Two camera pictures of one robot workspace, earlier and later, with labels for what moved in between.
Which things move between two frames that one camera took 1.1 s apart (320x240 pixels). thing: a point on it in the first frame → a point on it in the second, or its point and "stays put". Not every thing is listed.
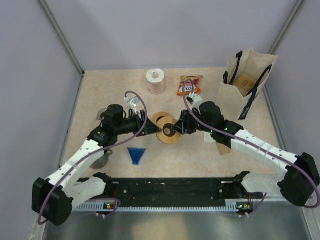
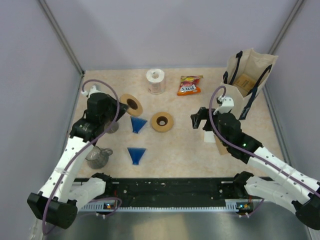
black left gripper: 140,122 → 123,108
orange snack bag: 188,85 stays put
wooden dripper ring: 167,135 → 124,98
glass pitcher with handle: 103,161 stays put
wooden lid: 223,149 stays put
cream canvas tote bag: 246,72 stays put
